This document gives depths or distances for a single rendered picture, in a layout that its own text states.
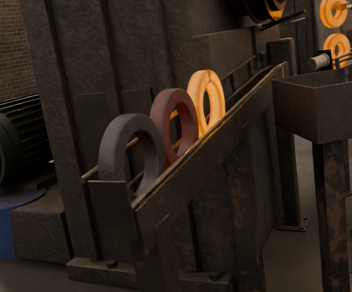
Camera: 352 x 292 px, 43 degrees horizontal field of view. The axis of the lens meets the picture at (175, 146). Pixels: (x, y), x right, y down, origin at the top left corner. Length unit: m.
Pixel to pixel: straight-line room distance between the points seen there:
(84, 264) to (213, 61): 0.95
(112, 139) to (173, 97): 0.23
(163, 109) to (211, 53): 0.51
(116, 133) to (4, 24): 8.48
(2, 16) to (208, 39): 7.98
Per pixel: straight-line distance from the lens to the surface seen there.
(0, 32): 9.08
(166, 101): 0.90
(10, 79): 9.04
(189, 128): 1.01
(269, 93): 1.57
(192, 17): 1.40
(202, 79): 1.06
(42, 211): 1.98
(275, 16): 1.77
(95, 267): 1.79
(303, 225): 2.03
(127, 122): 0.76
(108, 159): 0.73
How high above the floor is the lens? 0.89
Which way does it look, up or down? 14 degrees down
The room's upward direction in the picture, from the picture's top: 8 degrees counter-clockwise
